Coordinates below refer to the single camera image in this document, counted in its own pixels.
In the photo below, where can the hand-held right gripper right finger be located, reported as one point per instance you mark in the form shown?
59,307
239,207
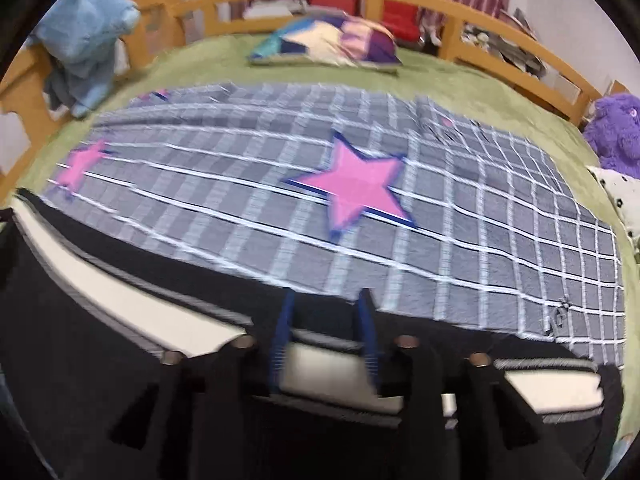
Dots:
369,345

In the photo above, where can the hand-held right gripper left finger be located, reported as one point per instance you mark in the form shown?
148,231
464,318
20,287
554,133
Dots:
281,345

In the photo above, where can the black pants with white stripe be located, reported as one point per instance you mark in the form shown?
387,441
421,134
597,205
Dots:
75,320

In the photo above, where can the grey plaid blanket pink stars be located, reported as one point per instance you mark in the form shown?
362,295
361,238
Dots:
225,185

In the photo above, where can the white dotted pillow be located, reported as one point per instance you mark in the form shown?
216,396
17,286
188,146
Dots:
622,195

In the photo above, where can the green bed sheet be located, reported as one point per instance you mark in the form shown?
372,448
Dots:
210,57

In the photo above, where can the colourful patchwork pillow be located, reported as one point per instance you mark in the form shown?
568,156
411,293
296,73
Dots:
325,40

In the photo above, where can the purple plush toy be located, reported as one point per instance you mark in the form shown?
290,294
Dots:
617,130

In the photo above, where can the red cushion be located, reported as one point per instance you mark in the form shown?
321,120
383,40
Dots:
400,15
335,2

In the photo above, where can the pile of clutter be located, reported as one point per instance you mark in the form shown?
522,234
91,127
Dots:
505,42

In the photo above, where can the light blue plush toy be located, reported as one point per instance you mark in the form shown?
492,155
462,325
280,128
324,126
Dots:
82,35

